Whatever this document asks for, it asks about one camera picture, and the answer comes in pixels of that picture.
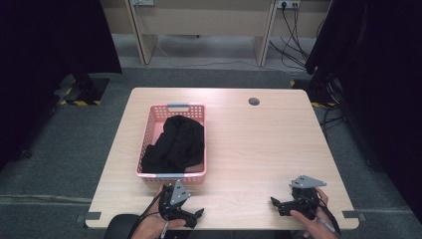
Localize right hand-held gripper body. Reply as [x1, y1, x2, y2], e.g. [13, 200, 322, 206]
[281, 174, 328, 221]

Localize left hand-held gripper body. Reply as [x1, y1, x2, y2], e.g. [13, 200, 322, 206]
[157, 179, 197, 229]

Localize black cloth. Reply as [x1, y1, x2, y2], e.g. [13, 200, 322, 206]
[140, 115, 206, 174]

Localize pink plastic basket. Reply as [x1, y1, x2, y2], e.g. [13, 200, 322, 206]
[134, 103, 208, 186]

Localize person's right hand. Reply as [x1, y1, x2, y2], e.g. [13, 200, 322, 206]
[289, 187, 340, 239]

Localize person's left hand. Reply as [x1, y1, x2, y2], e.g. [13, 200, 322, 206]
[129, 184, 187, 239]

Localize yellow black floor tape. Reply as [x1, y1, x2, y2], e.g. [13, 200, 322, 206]
[59, 99, 103, 108]
[290, 79, 336, 109]

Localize black curtain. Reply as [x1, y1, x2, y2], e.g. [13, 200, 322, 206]
[304, 0, 422, 224]
[0, 0, 122, 171]

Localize black metal stand base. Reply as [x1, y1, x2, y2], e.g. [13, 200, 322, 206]
[54, 73, 110, 108]

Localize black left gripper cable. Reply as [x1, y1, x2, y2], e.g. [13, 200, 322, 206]
[127, 188, 168, 239]

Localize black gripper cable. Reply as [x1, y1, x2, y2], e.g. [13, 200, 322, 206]
[127, 188, 168, 239]
[316, 195, 342, 237]

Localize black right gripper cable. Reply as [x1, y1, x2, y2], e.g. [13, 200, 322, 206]
[316, 195, 342, 237]

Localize grey table corner bracket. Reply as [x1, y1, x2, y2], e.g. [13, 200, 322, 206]
[341, 210, 367, 222]
[76, 211, 103, 223]

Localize black floor cables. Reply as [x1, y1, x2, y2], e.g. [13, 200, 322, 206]
[318, 77, 348, 132]

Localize thin white cable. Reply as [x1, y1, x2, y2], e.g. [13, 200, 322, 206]
[145, 31, 302, 74]

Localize black cable bundle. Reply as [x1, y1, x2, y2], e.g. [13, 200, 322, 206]
[268, 3, 327, 73]

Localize wall socket with plugs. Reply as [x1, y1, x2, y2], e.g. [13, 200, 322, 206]
[276, 0, 302, 10]

